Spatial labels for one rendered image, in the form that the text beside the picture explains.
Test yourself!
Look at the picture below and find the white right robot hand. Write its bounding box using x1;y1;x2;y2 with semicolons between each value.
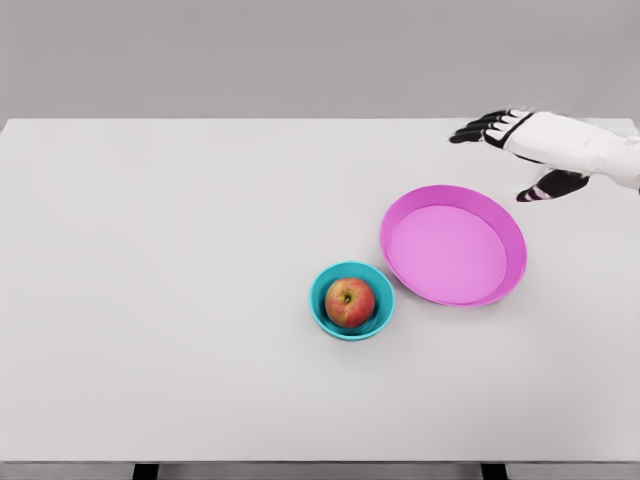
448;106;609;204

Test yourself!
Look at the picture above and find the pink plate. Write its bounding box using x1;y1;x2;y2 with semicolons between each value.
378;184;528;308

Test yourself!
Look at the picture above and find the blue bowl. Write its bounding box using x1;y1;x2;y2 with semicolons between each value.
308;260;397;343

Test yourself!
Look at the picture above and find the red apple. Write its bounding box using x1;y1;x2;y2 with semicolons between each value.
324;277;377;330

